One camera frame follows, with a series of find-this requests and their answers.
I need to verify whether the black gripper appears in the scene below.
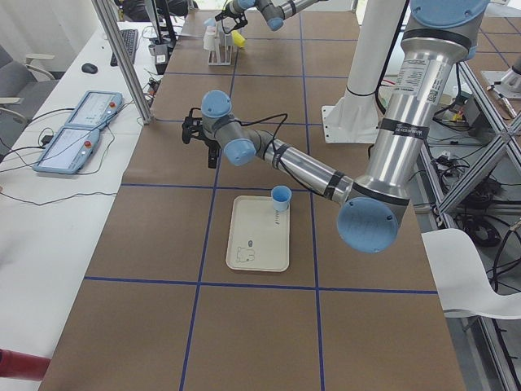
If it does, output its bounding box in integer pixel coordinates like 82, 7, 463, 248
199, 121, 221, 169
215, 7, 247, 30

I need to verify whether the yellow plastic cup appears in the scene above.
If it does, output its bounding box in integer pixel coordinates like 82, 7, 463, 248
231, 30, 246, 48

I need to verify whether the pale green plastic cup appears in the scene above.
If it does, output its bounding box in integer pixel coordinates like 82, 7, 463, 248
204, 30, 219, 51

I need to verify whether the blue plastic cup front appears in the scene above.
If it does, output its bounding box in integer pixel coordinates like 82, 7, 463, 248
271, 185, 292, 212

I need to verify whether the light blue plastic cup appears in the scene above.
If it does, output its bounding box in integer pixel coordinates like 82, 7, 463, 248
204, 17, 217, 27

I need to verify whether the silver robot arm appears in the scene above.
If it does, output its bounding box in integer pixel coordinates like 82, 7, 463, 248
215, 0, 317, 34
196, 1, 488, 253

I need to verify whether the cream tray with bear drawing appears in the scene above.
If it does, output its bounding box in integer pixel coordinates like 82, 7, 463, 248
225, 195, 291, 272

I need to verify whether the black computer keyboard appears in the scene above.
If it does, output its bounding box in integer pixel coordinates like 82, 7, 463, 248
120, 29, 139, 64

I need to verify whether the far blue teach pendant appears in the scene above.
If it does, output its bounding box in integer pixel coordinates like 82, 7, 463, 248
65, 90, 123, 130

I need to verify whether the blue teach pendant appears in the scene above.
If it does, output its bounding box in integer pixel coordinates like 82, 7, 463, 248
33, 126, 100, 175
65, 90, 123, 130

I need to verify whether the near blue teach pendant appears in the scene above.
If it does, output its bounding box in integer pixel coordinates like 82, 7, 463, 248
33, 126, 100, 175

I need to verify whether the black computer mouse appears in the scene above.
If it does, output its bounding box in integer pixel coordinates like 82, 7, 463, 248
81, 63, 99, 75

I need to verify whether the grey office chair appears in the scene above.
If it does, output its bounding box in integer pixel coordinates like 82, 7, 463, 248
1, 46, 59, 141

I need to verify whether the white chair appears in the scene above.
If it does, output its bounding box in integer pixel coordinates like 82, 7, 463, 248
422, 228, 520, 320

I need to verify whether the red cylinder object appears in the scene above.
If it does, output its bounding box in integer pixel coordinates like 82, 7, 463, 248
0, 349, 50, 381

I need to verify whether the white wire cup rack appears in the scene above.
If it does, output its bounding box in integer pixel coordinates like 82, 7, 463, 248
208, 23, 234, 66

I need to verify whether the grey aluminium frame post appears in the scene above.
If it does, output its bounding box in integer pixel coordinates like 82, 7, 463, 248
91, 0, 152, 125

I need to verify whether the white camera mast column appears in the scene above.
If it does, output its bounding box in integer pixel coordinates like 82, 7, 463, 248
322, 0, 408, 143

